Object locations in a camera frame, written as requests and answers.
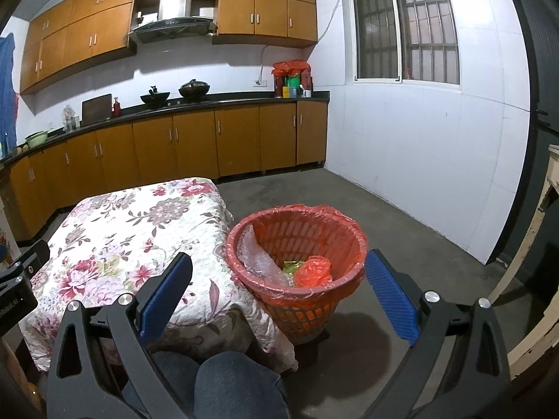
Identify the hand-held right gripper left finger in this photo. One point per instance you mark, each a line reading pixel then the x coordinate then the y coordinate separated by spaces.
pixel 168 288

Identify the dark red canister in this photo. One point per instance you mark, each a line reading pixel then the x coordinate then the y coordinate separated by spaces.
pixel 278 86

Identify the cream wooden furniture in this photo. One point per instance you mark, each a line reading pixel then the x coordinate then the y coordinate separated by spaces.
pixel 524 235

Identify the barred window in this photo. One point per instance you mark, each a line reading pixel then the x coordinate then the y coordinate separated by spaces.
pixel 406 26

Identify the black door frame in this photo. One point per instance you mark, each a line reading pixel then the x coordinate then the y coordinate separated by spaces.
pixel 533 74

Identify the green basin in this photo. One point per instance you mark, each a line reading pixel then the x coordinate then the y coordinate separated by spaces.
pixel 36 139

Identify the black kitchen countertop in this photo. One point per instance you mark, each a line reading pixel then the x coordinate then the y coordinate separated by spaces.
pixel 244 98

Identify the red bag on containers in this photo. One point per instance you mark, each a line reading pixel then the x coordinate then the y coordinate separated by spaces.
pixel 290 67

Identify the red bottle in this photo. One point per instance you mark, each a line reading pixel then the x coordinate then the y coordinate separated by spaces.
pixel 116 108

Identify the black wok with lid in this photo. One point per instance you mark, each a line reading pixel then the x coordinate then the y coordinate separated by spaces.
pixel 194 89

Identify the brown board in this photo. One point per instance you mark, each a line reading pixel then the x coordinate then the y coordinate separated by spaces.
pixel 97 110

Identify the red plastic waste basket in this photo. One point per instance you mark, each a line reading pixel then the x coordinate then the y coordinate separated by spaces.
pixel 305 318

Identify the person's leg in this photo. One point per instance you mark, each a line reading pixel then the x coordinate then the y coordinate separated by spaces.
pixel 240 388
pixel 170 375

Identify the person's left leg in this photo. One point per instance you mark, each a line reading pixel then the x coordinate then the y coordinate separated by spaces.
pixel 170 375

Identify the green snack wrapper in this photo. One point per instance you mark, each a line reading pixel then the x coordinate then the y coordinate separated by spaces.
pixel 291 268

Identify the floral tablecloth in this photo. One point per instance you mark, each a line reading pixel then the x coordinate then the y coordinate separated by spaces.
pixel 131 235

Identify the wooden base cabinets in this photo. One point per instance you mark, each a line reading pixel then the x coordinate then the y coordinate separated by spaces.
pixel 196 139

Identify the red plastic bag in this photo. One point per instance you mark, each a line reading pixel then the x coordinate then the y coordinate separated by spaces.
pixel 312 273

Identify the wooden wall cabinets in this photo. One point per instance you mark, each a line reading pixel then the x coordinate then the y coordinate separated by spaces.
pixel 270 13

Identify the white wall outlet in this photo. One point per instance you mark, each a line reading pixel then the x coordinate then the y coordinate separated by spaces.
pixel 260 83

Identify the colourful printed box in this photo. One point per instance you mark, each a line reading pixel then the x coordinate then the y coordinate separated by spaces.
pixel 5 244

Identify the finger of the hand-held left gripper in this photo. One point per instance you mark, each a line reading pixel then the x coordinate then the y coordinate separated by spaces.
pixel 35 255

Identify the clear bubble wrap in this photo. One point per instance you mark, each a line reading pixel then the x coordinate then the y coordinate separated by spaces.
pixel 257 262

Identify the clear jar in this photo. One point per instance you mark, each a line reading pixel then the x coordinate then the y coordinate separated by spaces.
pixel 71 118

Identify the range hood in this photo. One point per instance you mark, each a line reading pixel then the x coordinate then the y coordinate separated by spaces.
pixel 174 24

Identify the person's right leg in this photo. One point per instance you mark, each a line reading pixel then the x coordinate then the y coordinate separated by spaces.
pixel 240 388

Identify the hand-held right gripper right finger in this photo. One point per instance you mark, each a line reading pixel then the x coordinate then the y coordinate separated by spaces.
pixel 388 297

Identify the green container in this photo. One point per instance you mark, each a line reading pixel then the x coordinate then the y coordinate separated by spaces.
pixel 293 87

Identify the blue hanging cloth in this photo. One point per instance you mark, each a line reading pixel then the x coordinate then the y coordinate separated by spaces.
pixel 6 96

